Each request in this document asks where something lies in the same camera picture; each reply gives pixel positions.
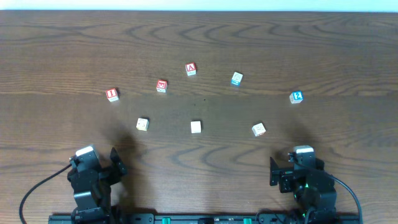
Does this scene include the red letter I block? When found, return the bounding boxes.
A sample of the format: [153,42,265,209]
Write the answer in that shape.
[106,88,119,102]

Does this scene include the blue number 2 block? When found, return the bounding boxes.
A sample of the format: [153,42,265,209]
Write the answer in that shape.
[289,91,303,104]

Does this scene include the red letter A block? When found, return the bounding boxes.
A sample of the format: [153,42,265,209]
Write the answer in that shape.
[185,62,197,76]

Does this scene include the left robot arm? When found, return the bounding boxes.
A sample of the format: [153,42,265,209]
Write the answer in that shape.
[67,146,127,223]

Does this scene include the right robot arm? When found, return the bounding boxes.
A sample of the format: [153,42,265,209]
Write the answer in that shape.
[270,152,336,223]

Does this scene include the white block red side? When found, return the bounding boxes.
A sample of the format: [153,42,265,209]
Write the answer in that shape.
[252,123,266,137]

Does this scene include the yellow-edged picture block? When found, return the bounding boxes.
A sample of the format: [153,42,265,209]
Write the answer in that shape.
[136,118,149,131]

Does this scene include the plain white centre block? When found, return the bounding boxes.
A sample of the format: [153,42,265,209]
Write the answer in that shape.
[190,121,201,134]

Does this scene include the red picture block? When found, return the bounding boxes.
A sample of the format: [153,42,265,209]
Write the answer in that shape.
[156,80,167,93]

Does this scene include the blue and white block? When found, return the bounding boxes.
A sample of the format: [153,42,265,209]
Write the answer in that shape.
[231,72,243,86]

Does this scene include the right black cable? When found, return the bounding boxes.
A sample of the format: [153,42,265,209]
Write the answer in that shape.
[288,155,364,224]

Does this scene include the black cable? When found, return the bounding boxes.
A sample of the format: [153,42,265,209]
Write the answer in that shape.
[288,155,364,224]
[19,157,77,224]

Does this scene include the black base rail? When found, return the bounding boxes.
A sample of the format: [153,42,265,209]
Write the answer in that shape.
[48,213,359,224]

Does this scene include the left black cable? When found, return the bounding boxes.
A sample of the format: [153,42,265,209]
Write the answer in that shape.
[19,157,77,224]

